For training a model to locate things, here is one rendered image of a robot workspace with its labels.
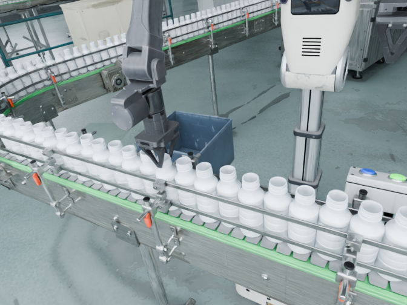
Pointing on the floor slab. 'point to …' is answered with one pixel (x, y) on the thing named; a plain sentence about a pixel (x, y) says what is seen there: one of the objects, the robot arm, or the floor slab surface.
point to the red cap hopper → (28, 40)
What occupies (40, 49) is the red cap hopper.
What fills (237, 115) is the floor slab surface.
